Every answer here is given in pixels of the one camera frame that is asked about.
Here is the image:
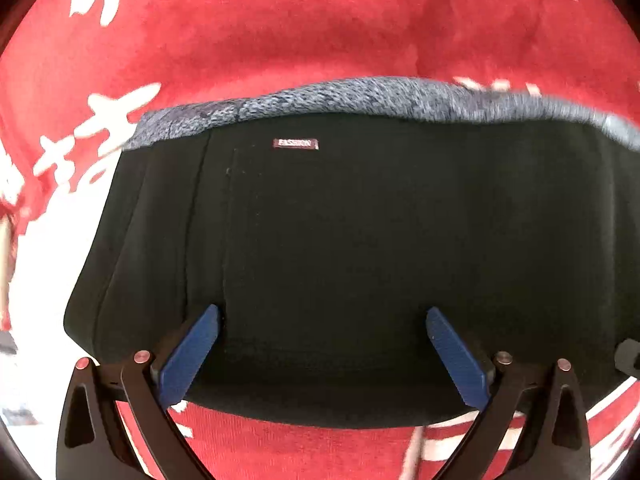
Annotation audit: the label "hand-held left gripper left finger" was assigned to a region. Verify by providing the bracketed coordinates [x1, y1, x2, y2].
[55, 303, 221, 480]

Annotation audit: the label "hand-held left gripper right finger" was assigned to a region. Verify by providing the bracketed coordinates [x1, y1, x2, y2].
[426, 307, 594, 480]

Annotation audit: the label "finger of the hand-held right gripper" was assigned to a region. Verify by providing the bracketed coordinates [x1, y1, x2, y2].
[614, 338, 640, 377]

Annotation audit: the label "black pants with grey waistband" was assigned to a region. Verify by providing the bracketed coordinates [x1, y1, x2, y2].
[63, 76, 640, 430]

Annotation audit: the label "red printed blanket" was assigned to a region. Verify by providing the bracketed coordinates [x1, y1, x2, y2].
[0, 0, 640, 480]

